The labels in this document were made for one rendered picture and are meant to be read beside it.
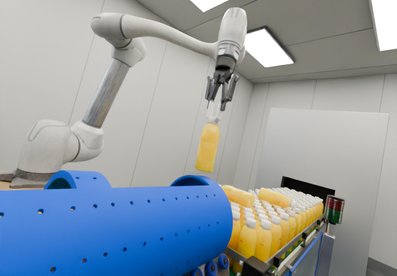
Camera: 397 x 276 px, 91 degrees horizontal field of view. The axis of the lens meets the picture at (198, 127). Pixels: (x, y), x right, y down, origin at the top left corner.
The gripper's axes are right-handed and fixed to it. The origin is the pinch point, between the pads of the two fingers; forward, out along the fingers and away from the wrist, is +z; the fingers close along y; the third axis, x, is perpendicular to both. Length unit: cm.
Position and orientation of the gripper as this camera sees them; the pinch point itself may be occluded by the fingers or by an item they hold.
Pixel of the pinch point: (215, 110)
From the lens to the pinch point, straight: 75.4
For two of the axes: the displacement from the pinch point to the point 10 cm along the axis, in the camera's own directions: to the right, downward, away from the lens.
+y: 7.7, 1.1, -6.3
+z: -2.2, 9.7, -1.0
